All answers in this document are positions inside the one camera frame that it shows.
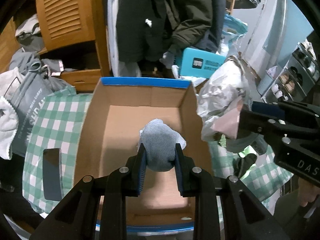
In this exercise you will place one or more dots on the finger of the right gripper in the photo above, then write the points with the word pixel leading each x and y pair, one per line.
pixel 287 110
pixel 265 125

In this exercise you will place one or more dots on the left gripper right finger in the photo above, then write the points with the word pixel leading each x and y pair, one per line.
pixel 244 216

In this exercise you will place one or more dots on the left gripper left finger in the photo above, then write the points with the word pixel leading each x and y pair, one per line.
pixel 95 201

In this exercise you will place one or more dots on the person right hand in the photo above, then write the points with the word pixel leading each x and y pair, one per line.
pixel 307 192

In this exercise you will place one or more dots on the light blue trash bin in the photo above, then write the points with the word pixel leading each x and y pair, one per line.
pixel 264 84

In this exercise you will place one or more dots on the shoe rack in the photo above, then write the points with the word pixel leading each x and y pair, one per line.
pixel 294 81

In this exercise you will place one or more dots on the black rolled sock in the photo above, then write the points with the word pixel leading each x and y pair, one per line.
pixel 242 165

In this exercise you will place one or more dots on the green checkered tablecloth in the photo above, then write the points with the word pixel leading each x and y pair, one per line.
pixel 59 124

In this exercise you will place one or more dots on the teal printed box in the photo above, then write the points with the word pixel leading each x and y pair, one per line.
pixel 198 63

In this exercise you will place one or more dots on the grey-blue rolled sock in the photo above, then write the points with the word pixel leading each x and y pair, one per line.
pixel 160 141

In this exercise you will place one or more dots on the blue white plastic bag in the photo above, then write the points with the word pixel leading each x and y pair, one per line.
pixel 232 33

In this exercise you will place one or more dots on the blue cardboard shoe box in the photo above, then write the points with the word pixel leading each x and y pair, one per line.
pixel 126 112

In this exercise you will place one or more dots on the olive hanging jacket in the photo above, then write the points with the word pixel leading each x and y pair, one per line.
pixel 195 23

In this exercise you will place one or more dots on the grey tote bag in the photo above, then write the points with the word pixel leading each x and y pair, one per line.
pixel 40 79

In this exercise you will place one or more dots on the black hanging coat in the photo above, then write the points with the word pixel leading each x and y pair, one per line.
pixel 141 31

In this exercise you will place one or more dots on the white towel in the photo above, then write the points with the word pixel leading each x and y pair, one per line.
pixel 10 82

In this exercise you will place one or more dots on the wooden louvered wardrobe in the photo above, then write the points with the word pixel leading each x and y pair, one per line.
pixel 72 30

